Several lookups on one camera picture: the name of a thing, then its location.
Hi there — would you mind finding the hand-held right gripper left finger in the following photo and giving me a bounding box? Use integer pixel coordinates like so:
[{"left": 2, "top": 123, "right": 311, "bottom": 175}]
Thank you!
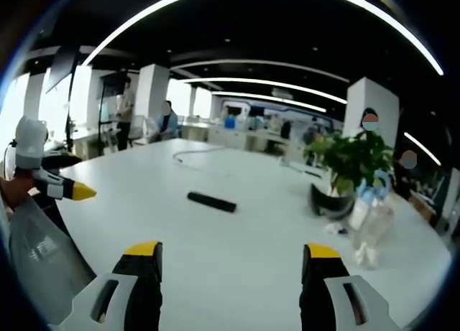
[{"left": 47, "top": 241, "right": 164, "bottom": 331}]

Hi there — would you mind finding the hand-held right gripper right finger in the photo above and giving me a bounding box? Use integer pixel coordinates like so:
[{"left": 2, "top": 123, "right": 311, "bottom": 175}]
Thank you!
[{"left": 299, "top": 242, "right": 400, "bottom": 331}]

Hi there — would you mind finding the black remote control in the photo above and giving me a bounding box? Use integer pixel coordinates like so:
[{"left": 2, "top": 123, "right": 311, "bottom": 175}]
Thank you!
[{"left": 187, "top": 191, "right": 238, "bottom": 214}]

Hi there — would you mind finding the person's left hand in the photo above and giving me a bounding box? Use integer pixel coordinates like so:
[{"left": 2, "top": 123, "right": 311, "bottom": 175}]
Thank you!
[{"left": 0, "top": 168, "right": 37, "bottom": 209}]

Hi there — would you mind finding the clear plastic bag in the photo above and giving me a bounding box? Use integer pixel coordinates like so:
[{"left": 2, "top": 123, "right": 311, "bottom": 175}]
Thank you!
[
  {"left": 350, "top": 197, "right": 395, "bottom": 269},
  {"left": 6, "top": 196, "right": 98, "bottom": 325}
]

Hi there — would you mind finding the black tripod stand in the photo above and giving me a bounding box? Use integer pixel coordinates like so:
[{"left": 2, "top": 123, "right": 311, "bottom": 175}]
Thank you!
[{"left": 96, "top": 78, "right": 109, "bottom": 156}]

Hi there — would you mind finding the black monitor screen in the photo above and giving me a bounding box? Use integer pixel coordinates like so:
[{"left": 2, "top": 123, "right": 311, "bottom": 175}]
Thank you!
[{"left": 45, "top": 45, "right": 81, "bottom": 95}]

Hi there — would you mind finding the black plant pot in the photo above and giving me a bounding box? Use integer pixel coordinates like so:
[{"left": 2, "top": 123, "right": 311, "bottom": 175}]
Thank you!
[{"left": 308, "top": 182, "right": 357, "bottom": 219}]

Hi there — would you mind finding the blue and white packet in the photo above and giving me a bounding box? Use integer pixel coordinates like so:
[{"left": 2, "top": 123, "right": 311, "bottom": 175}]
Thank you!
[{"left": 357, "top": 171, "right": 392, "bottom": 206}]

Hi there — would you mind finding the green potted plant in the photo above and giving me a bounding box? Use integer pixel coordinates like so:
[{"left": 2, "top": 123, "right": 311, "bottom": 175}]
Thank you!
[{"left": 303, "top": 129, "right": 395, "bottom": 197}]

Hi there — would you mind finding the grey cable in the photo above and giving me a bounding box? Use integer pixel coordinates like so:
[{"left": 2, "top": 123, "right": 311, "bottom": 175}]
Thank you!
[{"left": 172, "top": 146, "right": 231, "bottom": 165}]

